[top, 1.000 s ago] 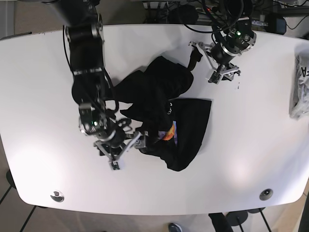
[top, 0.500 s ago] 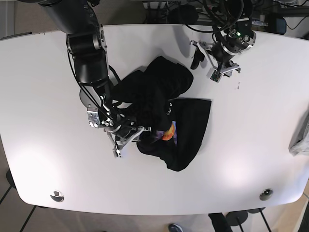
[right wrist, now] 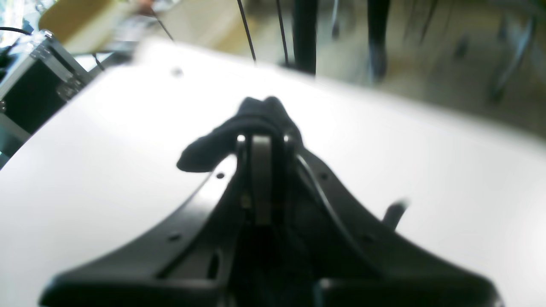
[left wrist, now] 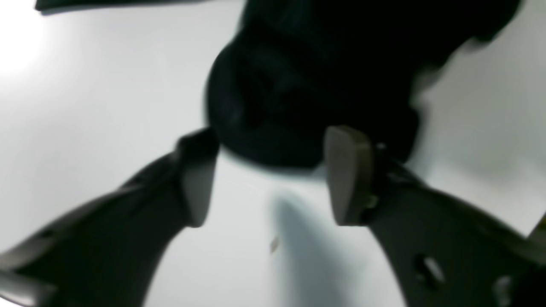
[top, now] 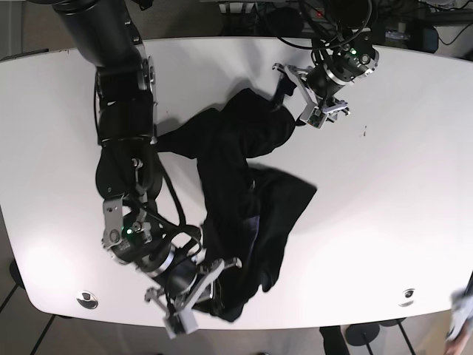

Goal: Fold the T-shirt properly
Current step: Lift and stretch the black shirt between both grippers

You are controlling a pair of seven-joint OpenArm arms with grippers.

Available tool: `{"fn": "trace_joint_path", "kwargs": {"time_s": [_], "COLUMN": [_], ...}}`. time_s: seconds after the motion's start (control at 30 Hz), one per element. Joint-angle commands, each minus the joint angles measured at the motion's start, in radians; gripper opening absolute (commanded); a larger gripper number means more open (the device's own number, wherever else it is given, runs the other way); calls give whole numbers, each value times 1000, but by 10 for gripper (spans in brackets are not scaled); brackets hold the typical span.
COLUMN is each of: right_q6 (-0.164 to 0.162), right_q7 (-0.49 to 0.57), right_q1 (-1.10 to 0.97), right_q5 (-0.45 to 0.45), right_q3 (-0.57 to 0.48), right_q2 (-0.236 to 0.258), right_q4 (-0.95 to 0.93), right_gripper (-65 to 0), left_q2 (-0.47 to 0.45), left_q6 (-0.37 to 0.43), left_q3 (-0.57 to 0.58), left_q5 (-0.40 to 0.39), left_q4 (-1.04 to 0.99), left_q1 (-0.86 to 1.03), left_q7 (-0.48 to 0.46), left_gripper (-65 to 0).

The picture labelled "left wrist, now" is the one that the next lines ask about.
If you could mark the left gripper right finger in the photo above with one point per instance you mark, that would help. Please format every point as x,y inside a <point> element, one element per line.
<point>443,251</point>

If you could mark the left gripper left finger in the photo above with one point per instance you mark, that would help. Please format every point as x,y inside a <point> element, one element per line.
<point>105,252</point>

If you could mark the black printed T-shirt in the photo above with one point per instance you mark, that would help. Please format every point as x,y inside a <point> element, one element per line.
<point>296,67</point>

